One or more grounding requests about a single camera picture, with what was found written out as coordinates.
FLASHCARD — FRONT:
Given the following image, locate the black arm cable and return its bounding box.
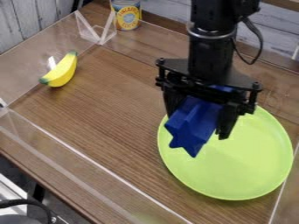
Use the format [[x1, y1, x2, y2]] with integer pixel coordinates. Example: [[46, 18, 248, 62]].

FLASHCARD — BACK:
[[232, 17, 264, 66]]

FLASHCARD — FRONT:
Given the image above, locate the clear acrylic front wall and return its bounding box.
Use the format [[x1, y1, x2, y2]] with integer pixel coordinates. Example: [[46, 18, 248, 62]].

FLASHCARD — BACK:
[[0, 104, 192, 224]]

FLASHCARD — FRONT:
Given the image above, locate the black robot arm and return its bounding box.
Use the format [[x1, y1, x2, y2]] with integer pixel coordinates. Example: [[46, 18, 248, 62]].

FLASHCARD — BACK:
[[154, 0, 261, 140]]

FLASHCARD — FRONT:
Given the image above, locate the black cable bottom left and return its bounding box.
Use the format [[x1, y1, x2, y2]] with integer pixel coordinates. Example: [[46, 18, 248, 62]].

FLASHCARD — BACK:
[[0, 199, 59, 224]]

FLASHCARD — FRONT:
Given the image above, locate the yellow toy banana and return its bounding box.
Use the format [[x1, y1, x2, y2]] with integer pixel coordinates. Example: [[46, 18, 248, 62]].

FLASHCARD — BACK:
[[38, 51, 77, 88]]

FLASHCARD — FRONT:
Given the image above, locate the clear acrylic corner bracket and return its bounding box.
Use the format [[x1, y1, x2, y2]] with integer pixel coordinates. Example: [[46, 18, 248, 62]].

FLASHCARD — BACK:
[[74, 10, 117, 46]]

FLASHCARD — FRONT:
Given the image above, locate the yellow blue labelled can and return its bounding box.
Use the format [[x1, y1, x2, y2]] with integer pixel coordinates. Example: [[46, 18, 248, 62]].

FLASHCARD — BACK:
[[110, 0, 141, 31]]

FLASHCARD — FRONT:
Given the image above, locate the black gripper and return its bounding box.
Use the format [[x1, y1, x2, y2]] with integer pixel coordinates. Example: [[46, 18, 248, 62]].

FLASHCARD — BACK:
[[154, 58, 261, 140]]

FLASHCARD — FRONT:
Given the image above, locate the green round plate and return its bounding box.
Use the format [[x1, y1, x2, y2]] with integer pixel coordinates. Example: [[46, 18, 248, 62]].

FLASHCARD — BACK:
[[156, 108, 294, 200]]

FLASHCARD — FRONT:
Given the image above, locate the blue star-shaped block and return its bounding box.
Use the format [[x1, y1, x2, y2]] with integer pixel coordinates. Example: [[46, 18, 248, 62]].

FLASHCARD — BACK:
[[164, 96, 224, 158]]

